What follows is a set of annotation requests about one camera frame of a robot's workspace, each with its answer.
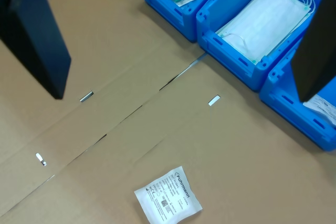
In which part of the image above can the white printed cotton packet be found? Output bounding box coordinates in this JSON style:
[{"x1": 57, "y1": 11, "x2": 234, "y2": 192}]
[{"x1": 134, "y1": 166, "x2": 203, "y2": 224}]

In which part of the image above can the stack of white face masks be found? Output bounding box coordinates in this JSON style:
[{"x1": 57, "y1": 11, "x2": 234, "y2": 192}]
[{"x1": 215, "y1": 0, "x2": 316, "y2": 65}]

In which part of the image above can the white printed flat packet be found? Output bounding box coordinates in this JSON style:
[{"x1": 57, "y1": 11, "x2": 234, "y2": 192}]
[{"x1": 303, "y1": 94, "x2": 336, "y2": 126}]

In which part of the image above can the blue plastic bin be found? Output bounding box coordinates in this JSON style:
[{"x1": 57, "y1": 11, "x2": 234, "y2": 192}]
[
  {"x1": 196, "y1": 0, "x2": 316, "y2": 92},
  {"x1": 259, "y1": 42, "x2": 336, "y2": 152},
  {"x1": 134, "y1": 0, "x2": 237, "y2": 43}
]

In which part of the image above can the brown cardboard sheet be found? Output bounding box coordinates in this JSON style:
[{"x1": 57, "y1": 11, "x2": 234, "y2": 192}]
[
  {"x1": 0, "y1": 55, "x2": 336, "y2": 224},
  {"x1": 0, "y1": 0, "x2": 207, "y2": 217}
]

